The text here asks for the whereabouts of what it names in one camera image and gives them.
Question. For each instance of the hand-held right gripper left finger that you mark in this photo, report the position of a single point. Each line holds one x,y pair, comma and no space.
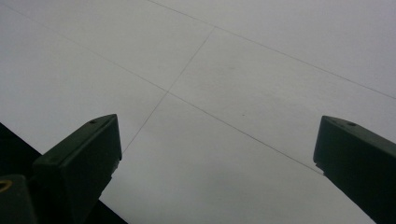
77,161

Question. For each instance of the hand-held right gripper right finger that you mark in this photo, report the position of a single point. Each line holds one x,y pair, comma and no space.
361,158

